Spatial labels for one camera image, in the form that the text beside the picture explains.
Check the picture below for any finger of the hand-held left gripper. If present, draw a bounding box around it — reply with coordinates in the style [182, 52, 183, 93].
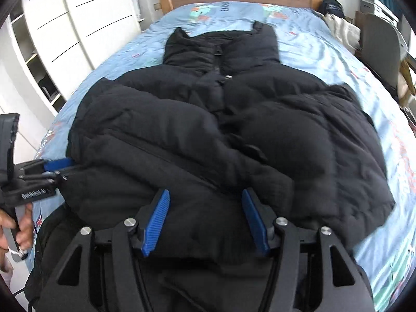
[45, 165, 84, 183]
[32, 157, 75, 173]

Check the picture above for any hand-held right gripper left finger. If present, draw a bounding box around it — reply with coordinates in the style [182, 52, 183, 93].
[41, 189, 170, 312]

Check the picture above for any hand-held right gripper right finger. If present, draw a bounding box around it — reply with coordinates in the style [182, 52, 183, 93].
[241, 188, 374, 312]

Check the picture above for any black puffer jacket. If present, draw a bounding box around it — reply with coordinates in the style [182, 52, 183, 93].
[28, 20, 396, 312]

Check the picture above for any person's left hand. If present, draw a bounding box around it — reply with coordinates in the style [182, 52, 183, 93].
[0, 203, 34, 258]

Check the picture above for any white wardrobe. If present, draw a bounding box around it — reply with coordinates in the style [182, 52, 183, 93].
[6, 0, 142, 114]

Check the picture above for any bed with blue sheet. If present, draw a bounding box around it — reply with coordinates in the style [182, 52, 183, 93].
[31, 2, 416, 312]

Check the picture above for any brown bag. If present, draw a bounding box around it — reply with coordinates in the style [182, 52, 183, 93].
[398, 57, 416, 105]

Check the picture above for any beige cloth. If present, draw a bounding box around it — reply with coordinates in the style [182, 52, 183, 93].
[324, 13, 361, 56]

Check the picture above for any grey chair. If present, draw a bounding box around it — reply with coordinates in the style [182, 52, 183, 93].
[357, 13, 407, 89]

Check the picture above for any cardboard box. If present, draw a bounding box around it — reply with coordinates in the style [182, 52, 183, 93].
[354, 10, 368, 30]

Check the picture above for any black backpack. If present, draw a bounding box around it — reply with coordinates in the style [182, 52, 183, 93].
[314, 0, 347, 19]

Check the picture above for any white drawer cabinet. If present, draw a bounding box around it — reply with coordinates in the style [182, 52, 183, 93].
[359, 0, 399, 23]

